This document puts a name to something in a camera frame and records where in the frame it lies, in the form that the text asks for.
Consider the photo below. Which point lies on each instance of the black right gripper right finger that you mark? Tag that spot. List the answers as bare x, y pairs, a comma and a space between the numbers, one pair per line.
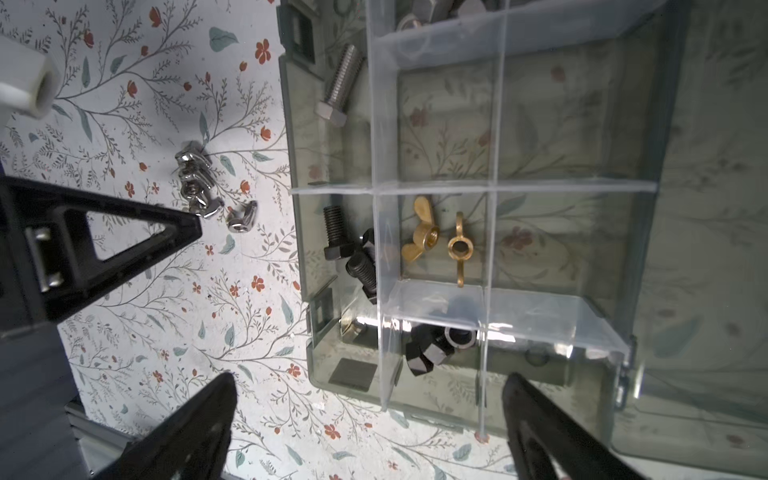
541, 435

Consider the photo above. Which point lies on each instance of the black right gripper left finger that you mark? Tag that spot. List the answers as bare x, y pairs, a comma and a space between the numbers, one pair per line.
192, 443

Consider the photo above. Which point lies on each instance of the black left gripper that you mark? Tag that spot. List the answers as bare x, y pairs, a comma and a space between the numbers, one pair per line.
62, 249

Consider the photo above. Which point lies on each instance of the small black nut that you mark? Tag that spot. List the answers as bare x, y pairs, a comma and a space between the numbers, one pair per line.
428, 347
460, 339

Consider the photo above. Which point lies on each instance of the silver flange nut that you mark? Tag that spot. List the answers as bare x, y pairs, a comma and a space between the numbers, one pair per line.
193, 152
194, 181
203, 206

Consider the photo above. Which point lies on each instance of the silver wing nut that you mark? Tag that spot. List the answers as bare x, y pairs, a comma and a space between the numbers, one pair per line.
243, 221

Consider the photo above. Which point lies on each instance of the brass wing nut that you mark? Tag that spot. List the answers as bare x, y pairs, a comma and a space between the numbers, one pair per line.
460, 248
426, 234

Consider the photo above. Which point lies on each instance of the black hex bolt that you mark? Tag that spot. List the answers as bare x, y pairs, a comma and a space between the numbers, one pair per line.
339, 244
361, 265

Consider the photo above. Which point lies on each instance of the translucent green organizer box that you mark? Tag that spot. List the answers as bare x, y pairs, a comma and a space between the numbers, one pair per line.
610, 161

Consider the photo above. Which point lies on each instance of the silver hex bolt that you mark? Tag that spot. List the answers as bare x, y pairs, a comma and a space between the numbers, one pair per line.
332, 107

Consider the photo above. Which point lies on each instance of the shiny silver nut pair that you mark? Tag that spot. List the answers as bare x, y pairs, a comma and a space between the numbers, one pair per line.
427, 12

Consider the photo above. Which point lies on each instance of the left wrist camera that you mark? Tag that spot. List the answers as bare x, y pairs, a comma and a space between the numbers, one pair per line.
29, 80

